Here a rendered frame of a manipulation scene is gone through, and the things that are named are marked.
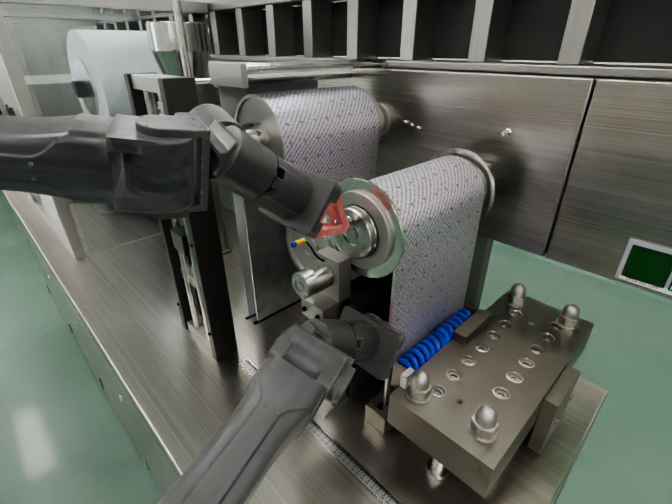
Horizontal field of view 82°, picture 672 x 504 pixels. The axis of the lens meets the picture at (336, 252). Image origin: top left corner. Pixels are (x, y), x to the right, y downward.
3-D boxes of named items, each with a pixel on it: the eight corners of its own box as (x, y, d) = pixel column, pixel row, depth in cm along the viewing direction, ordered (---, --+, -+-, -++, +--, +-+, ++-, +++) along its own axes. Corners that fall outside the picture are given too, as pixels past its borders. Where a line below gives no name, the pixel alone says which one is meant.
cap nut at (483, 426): (462, 431, 51) (468, 407, 49) (476, 414, 53) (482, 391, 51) (488, 449, 49) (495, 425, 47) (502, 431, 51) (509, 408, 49)
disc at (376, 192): (324, 254, 63) (326, 166, 56) (326, 253, 63) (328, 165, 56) (395, 295, 54) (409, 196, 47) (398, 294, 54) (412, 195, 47)
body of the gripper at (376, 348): (389, 380, 52) (357, 387, 47) (336, 343, 59) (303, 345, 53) (407, 337, 52) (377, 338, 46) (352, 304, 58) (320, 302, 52)
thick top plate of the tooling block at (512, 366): (386, 421, 59) (389, 393, 57) (503, 311, 84) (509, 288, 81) (484, 498, 49) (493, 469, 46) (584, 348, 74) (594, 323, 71)
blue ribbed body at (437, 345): (392, 373, 63) (393, 357, 61) (460, 316, 76) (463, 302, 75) (409, 385, 61) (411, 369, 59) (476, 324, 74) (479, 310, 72)
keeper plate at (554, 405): (526, 446, 62) (544, 398, 57) (550, 410, 68) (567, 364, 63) (542, 457, 61) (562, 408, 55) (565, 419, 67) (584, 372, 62)
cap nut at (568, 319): (552, 324, 71) (559, 304, 69) (559, 315, 73) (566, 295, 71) (574, 333, 68) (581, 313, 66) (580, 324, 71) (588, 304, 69)
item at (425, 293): (384, 370, 62) (392, 272, 54) (460, 309, 77) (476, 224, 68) (387, 372, 62) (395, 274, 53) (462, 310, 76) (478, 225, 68)
